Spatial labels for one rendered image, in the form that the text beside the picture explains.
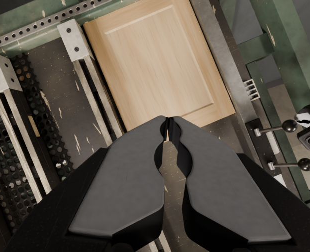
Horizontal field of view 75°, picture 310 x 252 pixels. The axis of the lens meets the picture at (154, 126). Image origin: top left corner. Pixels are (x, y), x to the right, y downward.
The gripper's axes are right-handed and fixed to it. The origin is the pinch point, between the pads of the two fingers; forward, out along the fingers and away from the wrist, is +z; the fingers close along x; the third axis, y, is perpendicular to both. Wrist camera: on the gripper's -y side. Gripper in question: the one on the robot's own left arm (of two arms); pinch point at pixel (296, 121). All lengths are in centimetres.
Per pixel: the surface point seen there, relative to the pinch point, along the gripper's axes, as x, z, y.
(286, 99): -82, 253, 145
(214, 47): 33.0, 8.1, 1.0
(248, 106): 10.8, 8.1, -4.2
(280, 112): -86, 241, 120
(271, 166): -8.4, 6.1, -12.7
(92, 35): 65, 10, -26
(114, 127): 36, 5, -42
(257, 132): 3.0, 6.1, -8.7
